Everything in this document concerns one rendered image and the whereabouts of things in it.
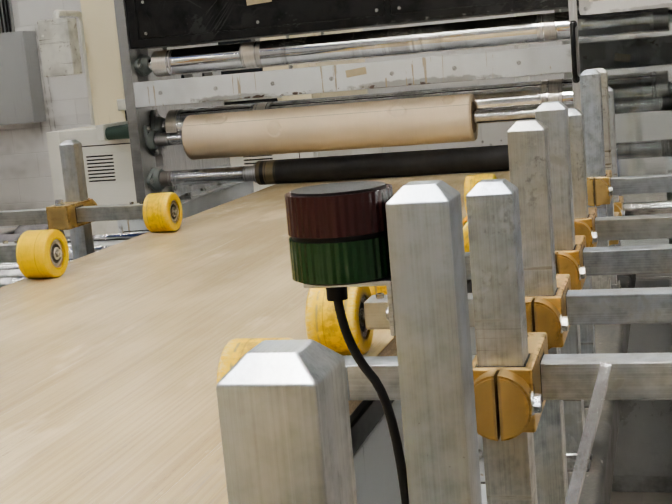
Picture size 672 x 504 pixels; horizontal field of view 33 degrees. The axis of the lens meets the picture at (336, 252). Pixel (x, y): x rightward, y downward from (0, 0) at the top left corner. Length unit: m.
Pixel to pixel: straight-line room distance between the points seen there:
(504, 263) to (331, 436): 0.49
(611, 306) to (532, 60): 1.80
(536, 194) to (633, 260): 0.33
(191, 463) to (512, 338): 0.28
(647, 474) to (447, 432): 2.61
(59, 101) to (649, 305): 9.60
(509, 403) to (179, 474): 0.26
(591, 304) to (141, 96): 2.21
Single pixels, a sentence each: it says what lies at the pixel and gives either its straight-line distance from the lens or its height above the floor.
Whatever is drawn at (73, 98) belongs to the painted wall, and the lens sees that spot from 10.51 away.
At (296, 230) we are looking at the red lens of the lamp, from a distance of 0.62.
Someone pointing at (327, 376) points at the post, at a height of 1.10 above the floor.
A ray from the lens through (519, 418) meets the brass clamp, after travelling 0.86.
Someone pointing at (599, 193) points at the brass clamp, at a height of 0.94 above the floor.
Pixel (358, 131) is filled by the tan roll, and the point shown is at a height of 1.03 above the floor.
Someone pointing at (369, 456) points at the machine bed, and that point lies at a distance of 1.28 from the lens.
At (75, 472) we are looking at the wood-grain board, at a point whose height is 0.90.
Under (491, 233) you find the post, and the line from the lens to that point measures 0.86.
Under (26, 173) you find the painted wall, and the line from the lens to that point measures 10.82.
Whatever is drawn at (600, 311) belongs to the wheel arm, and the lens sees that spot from 1.16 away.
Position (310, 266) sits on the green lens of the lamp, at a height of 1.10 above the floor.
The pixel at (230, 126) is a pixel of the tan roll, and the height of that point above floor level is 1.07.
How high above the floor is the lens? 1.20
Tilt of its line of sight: 9 degrees down
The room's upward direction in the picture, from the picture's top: 5 degrees counter-clockwise
